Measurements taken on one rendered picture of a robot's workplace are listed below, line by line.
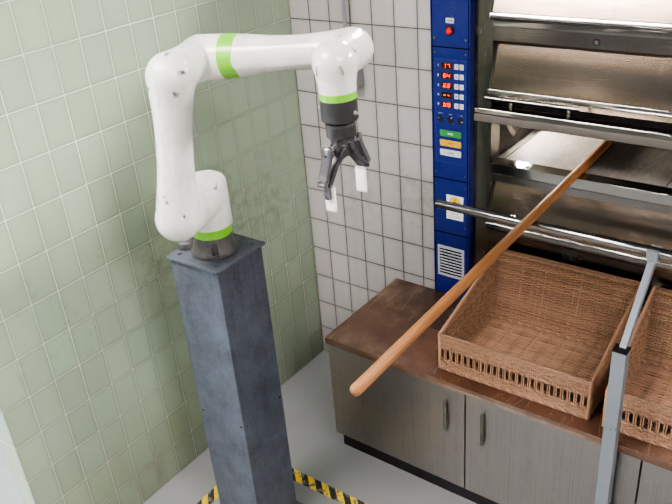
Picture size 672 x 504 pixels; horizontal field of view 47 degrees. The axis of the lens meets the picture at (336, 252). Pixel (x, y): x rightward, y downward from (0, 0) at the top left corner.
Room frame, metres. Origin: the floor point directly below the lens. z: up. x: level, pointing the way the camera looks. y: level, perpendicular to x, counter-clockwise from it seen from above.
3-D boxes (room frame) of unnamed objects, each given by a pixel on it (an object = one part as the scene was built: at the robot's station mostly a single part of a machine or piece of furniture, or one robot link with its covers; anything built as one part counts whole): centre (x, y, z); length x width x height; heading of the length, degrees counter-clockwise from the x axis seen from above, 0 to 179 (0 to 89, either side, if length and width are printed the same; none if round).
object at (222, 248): (2.14, 0.41, 1.23); 0.26 x 0.15 x 0.06; 52
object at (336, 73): (1.82, -0.04, 1.80); 0.13 x 0.11 x 0.14; 159
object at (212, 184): (2.10, 0.37, 1.36); 0.16 x 0.13 x 0.19; 159
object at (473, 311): (2.24, -0.69, 0.72); 0.56 x 0.49 x 0.28; 52
